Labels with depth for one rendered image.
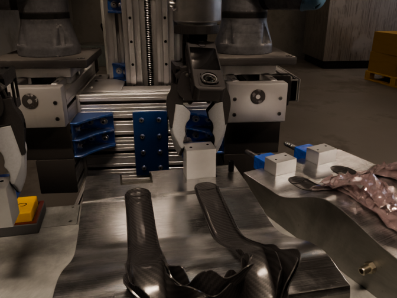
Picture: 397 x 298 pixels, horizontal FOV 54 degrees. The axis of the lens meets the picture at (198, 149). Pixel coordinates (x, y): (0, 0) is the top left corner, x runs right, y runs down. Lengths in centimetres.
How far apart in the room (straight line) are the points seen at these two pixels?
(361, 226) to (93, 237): 36
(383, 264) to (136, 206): 35
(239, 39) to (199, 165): 43
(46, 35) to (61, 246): 53
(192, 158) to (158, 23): 54
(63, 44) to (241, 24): 43
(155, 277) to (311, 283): 15
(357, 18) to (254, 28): 631
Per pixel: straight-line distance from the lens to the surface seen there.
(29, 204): 74
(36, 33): 102
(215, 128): 64
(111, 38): 118
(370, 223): 58
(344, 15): 717
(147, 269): 41
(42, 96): 90
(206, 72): 55
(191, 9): 60
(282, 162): 75
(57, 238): 70
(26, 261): 66
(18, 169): 53
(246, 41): 99
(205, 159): 64
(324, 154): 82
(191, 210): 57
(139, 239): 53
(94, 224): 55
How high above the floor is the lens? 117
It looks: 22 degrees down
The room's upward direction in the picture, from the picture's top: straight up
